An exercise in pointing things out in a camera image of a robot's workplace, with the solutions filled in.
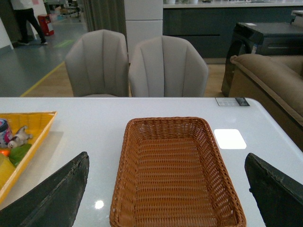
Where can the red bin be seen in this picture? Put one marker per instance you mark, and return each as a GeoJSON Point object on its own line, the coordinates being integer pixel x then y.
{"type": "Point", "coordinates": [46, 24]}

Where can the dark kitchen counter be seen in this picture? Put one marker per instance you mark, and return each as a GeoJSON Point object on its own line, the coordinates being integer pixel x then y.
{"type": "Point", "coordinates": [209, 25]}

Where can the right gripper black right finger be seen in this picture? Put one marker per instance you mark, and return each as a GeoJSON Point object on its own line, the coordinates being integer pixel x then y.
{"type": "Point", "coordinates": [279, 197]}

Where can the white pillar cabinet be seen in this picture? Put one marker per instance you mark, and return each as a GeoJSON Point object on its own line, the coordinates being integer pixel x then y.
{"type": "Point", "coordinates": [144, 20]}

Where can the brown wicker basket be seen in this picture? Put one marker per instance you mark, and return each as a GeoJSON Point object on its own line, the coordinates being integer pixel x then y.
{"type": "Point", "coordinates": [171, 174]}

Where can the brown sofa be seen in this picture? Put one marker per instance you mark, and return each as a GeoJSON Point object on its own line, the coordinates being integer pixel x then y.
{"type": "Point", "coordinates": [277, 83]}

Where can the black white table label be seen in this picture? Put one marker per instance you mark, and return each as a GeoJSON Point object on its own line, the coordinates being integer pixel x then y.
{"type": "Point", "coordinates": [232, 101]}

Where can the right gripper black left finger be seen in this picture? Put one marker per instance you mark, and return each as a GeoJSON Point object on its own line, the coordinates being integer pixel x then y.
{"type": "Point", "coordinates": [54, 202]}

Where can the orange toy carrot with leaves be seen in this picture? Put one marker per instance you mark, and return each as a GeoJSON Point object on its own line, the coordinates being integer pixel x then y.
{"type": "Point", "coordinates": [16, 155]}

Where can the person in black trousers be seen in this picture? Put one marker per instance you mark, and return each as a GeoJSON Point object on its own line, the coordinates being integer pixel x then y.
{"type": "Point", "coordinates": [24, 13]}

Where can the grey upholstered chair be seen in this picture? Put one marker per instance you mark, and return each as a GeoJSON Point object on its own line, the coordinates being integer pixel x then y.
{"type": "Point", "coordinates": [98, 64]}
{"type": "Point", "coordinates": [167, 66]}

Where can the yellow wicker basket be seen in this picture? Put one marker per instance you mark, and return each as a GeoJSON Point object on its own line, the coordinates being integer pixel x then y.
{"type": "Point", "coordinates": [39, 124]}

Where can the small plush animal toy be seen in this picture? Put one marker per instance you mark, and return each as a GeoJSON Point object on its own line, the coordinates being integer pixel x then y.
{"type": "Point", "coordinates": [20, 138]}

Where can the yellow tape roll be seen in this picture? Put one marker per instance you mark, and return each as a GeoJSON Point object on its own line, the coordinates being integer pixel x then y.
{"type": "Point", "coordinates": [6, 169]}

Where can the left grey upholstered chair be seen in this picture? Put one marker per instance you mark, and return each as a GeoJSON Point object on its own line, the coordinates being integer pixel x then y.
{"type": "Point", "coordinates": [98, 64]}

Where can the grey curtain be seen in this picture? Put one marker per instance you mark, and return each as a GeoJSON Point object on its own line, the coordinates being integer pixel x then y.
{"type": "Point", "coordinates": [105, 14]}

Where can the right grey upholstered chair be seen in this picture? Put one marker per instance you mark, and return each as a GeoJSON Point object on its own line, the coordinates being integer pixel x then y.
{"type": "Point", "coordinates": [167, 66]}

